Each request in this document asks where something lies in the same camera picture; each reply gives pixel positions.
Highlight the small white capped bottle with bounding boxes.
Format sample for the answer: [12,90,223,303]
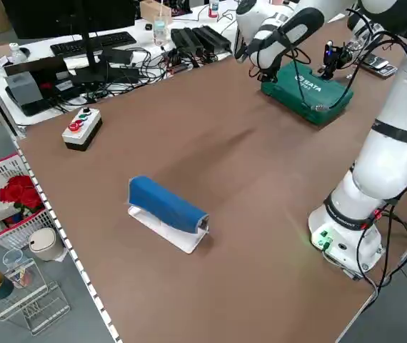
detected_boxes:
[9,41,31,60]

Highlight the black cable bundle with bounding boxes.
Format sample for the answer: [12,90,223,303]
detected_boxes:
[46,46,233,108]

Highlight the clear acrylic shelf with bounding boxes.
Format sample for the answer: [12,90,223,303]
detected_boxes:
[0,257,72,336]

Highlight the white lidded bin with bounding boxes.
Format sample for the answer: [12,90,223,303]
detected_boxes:
[28,227,66,262]

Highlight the black base cable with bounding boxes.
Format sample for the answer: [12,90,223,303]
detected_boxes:
[356,203,407,322]

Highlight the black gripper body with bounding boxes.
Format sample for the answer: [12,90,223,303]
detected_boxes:
[260,64,279,84]
[331,44,353,69]

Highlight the white button control box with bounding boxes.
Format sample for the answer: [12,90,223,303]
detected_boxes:
[61,106,104,151]

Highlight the green plastic toolbox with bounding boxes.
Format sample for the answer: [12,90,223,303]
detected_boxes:
[259,59,355,126]

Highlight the black power brick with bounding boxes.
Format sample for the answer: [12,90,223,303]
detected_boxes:
[191,25,233,54]
[170,26,204,54]

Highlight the clear measuring jug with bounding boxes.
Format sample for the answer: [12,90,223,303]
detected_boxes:
[2,249,36,289]

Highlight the black flat bar device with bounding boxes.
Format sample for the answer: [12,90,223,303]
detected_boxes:
[3,55,69,78]

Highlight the small clear measuring cup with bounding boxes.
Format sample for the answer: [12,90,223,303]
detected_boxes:
[348,37,366,54]

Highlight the cardboard box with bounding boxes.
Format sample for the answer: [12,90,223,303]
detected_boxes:
[139,0,172,23]

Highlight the digital kitchen scale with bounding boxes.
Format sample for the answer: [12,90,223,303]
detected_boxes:
[362,52,396,79]

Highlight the clear water bottle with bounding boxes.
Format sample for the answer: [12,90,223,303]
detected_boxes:
[152,6,172,48]

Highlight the perforated metal edge rail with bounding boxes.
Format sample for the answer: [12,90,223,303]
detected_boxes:
[0,56,123,343]

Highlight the black keyboard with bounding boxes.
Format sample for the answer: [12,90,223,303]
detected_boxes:
[49,31,137,57]

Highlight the black monitor with stand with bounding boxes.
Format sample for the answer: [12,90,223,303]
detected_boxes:
[10,0,136,86]

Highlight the grey box device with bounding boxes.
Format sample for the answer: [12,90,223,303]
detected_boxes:
[4,70,44,107]

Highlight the red artificial flowers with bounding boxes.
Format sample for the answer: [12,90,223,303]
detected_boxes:
[0,174,46,217]

